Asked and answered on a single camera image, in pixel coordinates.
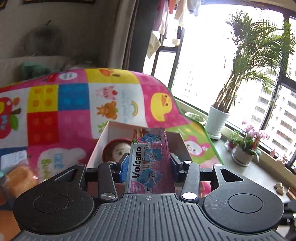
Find crochet doll red hat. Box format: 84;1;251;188
102;138;132;162

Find pink Volcano snack box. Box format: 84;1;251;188
125;128;175;194

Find packaged round orange bread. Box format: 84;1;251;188
1;162;39;206

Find blue white snack packet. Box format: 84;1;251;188
1;150;28;173

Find pink cardboard box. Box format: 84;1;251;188
86;121;192;168

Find pink small plant pot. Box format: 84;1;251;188
185;112;206;126

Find small red potted plant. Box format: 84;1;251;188
224;131;243;152

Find white plant pot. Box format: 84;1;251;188
205;106;230;140

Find pink flowering potted plant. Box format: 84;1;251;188
232;121;269;167

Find colourful cartoon play mat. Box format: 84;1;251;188
0;67;224;241

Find small figurines on sill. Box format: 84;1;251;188
273;182;285;195

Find black metal rack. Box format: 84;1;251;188
151;27;185;90

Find teal cloth on headboard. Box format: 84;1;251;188
20;62;58;80

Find hanging cream cloth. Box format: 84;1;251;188
146;32;161;58

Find beige bed headboard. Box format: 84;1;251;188
0;55;98;88

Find tall green palm plant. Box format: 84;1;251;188
213;11;295;113

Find dark curtain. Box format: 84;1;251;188
106;1;159;72

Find hanging laundry clothes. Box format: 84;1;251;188
152;1;202;35

